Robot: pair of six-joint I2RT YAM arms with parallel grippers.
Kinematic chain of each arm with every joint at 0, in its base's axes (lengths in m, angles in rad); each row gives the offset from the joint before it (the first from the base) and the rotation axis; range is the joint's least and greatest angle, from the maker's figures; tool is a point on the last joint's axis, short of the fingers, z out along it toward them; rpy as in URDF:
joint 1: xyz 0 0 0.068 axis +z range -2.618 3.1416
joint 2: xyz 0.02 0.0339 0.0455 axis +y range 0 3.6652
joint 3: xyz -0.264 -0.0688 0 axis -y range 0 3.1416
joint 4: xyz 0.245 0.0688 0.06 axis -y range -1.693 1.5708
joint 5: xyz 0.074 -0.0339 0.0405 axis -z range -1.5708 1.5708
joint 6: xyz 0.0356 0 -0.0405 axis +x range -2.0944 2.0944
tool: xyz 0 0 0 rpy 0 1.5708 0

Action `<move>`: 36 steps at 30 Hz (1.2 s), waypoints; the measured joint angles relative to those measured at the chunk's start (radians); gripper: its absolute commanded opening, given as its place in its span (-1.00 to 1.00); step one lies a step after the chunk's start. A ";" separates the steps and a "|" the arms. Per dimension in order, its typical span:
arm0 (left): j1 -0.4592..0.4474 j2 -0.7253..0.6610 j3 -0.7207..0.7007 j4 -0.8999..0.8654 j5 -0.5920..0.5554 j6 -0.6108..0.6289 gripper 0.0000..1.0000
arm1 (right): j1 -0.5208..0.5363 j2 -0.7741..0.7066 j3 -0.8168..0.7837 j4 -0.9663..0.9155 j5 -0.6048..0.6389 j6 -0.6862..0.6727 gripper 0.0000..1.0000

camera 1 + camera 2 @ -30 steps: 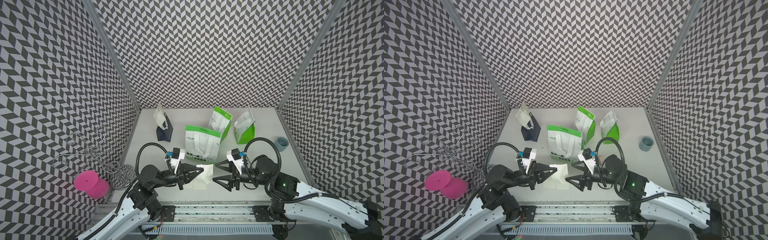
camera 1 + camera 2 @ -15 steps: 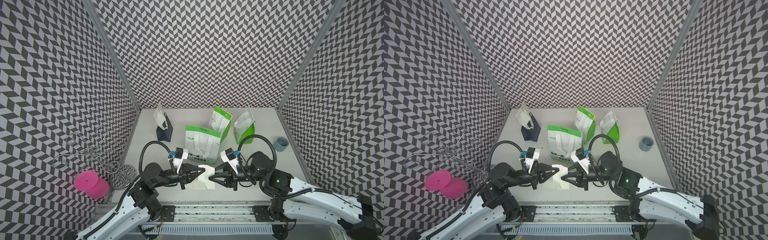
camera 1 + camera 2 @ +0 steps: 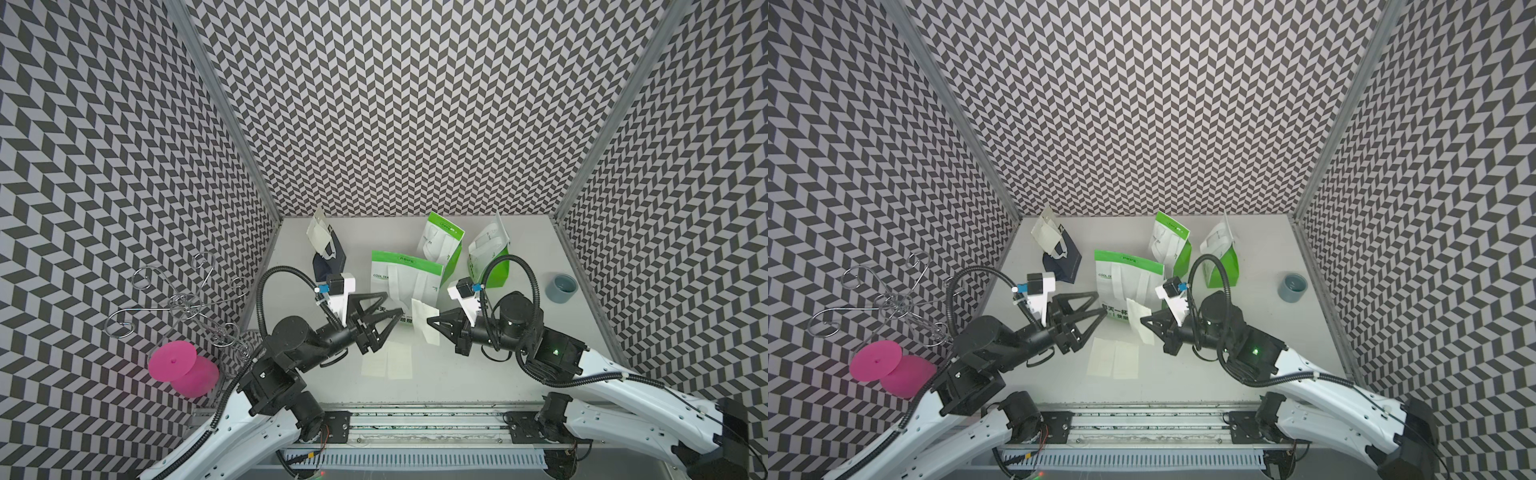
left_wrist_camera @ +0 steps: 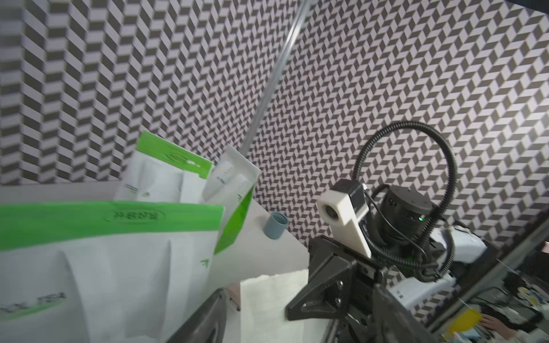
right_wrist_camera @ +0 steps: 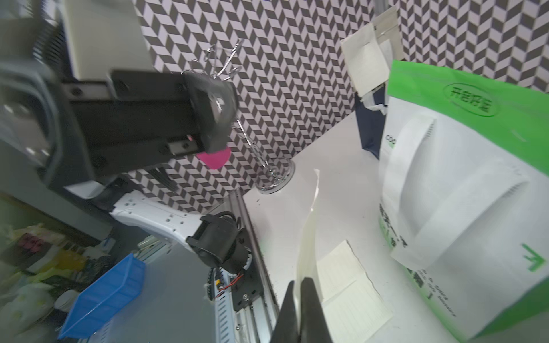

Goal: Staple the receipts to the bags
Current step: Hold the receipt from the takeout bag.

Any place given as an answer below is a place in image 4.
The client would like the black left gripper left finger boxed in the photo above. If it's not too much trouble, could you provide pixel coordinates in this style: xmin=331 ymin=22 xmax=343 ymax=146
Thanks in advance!
xmin=167 ymin=288 xmax=227 ymax=343

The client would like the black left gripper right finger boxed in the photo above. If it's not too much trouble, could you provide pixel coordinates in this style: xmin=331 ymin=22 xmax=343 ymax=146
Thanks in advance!
xmin=372 ymin=284 xmax=437 ymax=343

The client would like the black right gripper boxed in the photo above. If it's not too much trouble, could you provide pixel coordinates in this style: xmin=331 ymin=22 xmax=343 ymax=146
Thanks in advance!
xmin=285 ymin=236 xmax=386 ymax=323

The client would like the pale receipt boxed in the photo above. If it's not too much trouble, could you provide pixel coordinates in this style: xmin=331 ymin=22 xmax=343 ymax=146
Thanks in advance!
xmin=240 ymin=270 xmax=330 ymax=343

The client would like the green white tea bag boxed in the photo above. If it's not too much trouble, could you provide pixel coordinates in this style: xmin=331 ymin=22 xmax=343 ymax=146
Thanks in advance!
xmin=114 ymin=131 xmax=214 ymax=204
xmin=1 ymin=202 xmax=224 ymax=342
xmin=202 ymin=146 xmax=261 ymax=254

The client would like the pink stapler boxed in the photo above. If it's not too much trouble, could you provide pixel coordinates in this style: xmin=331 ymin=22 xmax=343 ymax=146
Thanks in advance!
xmin=225 ymin=283 xmax=242 ymax=312

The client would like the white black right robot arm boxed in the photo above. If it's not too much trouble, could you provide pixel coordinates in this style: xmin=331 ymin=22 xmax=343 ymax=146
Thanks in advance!
xmin=285 ymin=121 xmax=492 ymax=326

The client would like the blue-grey ceramic cup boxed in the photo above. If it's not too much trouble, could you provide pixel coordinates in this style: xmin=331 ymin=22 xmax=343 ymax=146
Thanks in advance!
xmin=263 ymin=212 xmax=289 ymax=240

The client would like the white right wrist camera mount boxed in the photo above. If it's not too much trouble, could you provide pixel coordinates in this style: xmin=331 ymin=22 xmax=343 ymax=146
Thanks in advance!
xmin=317 ymin=180 xmax=373 ymax=258

